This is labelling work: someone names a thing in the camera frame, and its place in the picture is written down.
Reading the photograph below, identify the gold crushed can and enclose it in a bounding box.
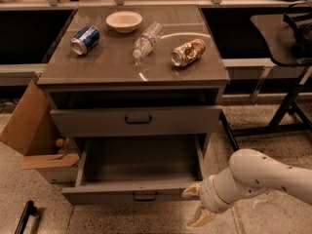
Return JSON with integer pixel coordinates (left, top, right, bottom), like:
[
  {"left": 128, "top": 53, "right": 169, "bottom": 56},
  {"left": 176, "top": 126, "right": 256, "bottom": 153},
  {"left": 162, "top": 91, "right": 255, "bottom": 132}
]
[{"left": 171, "top": 39, "right": 206, "bottom": 67}]

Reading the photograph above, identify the grey drawer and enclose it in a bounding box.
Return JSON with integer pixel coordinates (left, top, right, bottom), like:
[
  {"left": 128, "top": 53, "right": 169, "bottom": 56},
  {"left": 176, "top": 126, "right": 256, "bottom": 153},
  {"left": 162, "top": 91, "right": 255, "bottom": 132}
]
[
  {"left": 51, "top": 105, "right": 220, "bottom": 137},
  {"left": 61, "top": 135, "right": 208, "bottom": 205}
]

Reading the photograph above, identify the small orange ball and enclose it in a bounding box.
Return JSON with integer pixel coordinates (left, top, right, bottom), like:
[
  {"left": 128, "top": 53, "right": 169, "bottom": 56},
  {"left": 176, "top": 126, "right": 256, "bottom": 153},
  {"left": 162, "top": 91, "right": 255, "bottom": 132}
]
[{"left": 56, "top": 138, "right": 64, "bottom": 148}]

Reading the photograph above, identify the white paper bowl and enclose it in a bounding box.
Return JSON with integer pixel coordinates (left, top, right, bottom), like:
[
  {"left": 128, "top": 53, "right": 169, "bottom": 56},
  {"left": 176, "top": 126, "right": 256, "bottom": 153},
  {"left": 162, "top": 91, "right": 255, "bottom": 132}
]
[{"left": 106, "top": 11, "right": 142, "bottom": 33}]

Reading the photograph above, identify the brown cardboard box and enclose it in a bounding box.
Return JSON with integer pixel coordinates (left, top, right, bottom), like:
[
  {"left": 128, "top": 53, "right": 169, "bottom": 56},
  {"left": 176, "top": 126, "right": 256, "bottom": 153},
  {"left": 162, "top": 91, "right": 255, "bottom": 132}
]
[{"left": 0, "top": 82, "right": 80, "bottom": 183}]

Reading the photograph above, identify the grey drawer cabinet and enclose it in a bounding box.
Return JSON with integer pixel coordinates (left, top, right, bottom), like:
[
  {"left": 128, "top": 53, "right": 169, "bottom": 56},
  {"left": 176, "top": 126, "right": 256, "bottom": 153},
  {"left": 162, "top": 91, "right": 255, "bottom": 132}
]
[{"left": 36, "top": 5, "right": 230, "bottom": 141}]

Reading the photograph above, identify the blue soda can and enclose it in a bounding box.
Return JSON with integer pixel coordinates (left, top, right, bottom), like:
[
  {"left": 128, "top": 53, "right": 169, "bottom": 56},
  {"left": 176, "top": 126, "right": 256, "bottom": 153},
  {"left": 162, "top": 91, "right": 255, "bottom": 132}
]
[{"left": 70, "top": 25, "right": 100, "bottom": 56}]

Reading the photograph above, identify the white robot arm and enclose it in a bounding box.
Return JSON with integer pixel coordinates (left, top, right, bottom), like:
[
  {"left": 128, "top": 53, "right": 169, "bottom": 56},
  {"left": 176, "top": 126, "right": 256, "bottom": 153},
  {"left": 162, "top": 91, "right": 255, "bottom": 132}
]
[{"left": 181, "top": 148, "right": 312, "bottom": 227}]

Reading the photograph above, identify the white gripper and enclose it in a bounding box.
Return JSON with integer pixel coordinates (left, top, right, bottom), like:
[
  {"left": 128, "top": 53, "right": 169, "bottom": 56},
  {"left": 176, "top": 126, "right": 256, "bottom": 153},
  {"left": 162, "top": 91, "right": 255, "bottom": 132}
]
[{"left": 181, "top": 175, "right": 234, "bottom": 227}]

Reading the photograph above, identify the black side table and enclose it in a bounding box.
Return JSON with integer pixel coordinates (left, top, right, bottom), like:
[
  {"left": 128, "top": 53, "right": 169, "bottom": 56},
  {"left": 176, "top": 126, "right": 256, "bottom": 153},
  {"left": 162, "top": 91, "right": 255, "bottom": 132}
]
[{"left": 220, "top": 14, "right": 312, "bottom": 151}]

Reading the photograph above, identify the black bag with strap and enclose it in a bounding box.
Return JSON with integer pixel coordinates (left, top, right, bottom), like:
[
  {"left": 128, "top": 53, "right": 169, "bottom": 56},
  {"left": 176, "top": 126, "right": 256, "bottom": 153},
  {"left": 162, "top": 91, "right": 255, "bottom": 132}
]
[{"left": 283, "top": 2, "right": 312, "bottom": 63}]

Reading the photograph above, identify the grey top drawer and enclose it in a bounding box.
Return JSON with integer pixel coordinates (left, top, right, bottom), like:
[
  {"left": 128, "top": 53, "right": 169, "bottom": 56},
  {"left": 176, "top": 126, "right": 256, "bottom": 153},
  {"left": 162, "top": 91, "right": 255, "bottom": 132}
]
[{"left": 51, "top": 105, "right": 220, "bottom": 137}]

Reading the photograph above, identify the black bar on floor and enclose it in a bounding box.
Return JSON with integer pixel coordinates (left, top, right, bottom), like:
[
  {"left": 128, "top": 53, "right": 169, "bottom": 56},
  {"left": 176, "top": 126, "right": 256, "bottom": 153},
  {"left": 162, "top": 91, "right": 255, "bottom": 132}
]
[{"left": 15, "top": 201, "right": 37, "bottom": 234}]

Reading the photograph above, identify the clear plastic water bottle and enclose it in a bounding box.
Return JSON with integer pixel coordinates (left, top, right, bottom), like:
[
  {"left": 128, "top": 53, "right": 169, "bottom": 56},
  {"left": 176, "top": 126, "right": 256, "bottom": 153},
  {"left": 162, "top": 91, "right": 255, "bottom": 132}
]
[{"left": 133, "top": 22, "right": 163, "bottom": 59}]

